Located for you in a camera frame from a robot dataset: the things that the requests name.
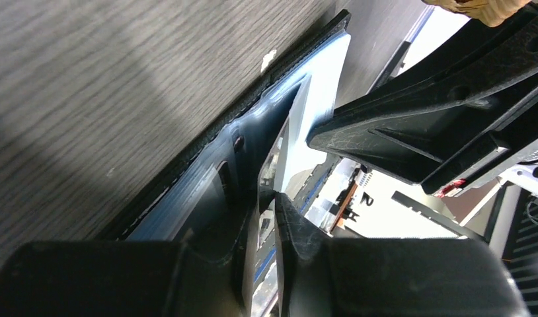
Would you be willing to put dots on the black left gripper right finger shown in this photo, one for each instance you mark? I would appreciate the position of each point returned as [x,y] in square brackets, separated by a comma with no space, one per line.
[320,275]

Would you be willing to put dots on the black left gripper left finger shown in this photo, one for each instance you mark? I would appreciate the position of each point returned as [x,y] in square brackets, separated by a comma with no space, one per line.
[209,274]

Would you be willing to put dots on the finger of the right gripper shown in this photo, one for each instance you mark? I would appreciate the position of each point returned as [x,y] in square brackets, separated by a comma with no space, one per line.
[457,119]

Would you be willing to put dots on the black leather card holder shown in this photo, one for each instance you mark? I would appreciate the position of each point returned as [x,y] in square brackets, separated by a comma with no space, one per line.
[270,120]

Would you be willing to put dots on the woven wicker tray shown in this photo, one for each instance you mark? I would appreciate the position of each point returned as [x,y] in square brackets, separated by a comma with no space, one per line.
[491,13]

